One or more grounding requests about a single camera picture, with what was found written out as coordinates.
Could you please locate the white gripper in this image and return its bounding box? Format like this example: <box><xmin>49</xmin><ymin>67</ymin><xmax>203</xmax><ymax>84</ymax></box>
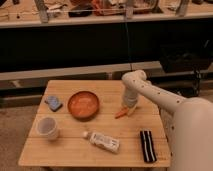
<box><xmin>121</xmin><ymin>88</ymin><xmax>138</xmax><ymax>117</ymax></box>

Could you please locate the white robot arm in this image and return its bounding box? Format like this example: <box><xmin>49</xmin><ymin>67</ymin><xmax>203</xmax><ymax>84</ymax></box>
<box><xmin>122</xmin><ymin>70</ymin><xmax>213</xmax><ymax>171</ymax></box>

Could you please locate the white plastic bottle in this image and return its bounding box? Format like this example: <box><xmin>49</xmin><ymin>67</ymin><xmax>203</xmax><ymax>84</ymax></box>
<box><xmin>83</xmin><ymin>131</ymin><xmax>120</xmax><ymax>153</ymax></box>

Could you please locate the orange wooden bowl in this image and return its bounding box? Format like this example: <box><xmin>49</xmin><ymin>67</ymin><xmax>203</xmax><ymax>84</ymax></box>
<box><xmin>67</xmin><ymin>91</ymin><xmax>100</xmax><ymax>120</ymax></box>

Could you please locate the wooden table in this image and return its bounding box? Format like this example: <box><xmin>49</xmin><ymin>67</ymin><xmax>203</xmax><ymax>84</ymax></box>
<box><xmin>19</xmin><ymin>80</ymin><xmax>171</xmax><ymax>168</ymax></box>

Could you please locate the blue sponge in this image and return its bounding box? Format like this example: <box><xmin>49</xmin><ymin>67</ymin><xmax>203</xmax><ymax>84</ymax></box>
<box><xmin>45</xmin><ymin>96</ymin><xmax>63</xmax><ymax>112</ymax></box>

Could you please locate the black crate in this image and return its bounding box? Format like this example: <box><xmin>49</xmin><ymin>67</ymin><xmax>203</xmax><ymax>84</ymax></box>
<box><xmin>159</xmin><ymin>42</ymin><xmax>213</xmax><ymax>73</ymax></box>

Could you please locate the clear plastic cup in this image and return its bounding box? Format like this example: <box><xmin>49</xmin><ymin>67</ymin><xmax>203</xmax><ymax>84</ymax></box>
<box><xmin>36</xmin><ymin>117</ymin><xmax>59</xmax><ymax>141</ymax></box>

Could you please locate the thin vertical cable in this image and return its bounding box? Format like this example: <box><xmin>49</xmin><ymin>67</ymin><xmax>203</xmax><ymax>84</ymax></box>
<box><xmin>124</xmin><ymin>18</ymin><xmax>132</xmax><ymax>65</ymax></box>

